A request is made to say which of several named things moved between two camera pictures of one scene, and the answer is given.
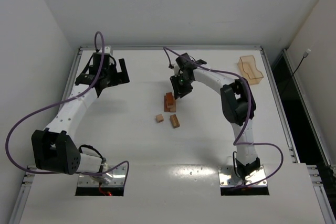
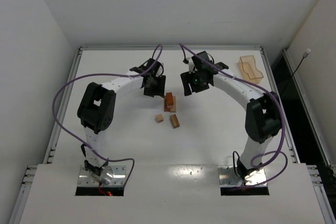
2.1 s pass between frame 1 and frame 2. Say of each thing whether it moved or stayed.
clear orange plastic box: stayed
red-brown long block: stayed
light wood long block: stayed
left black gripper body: moved
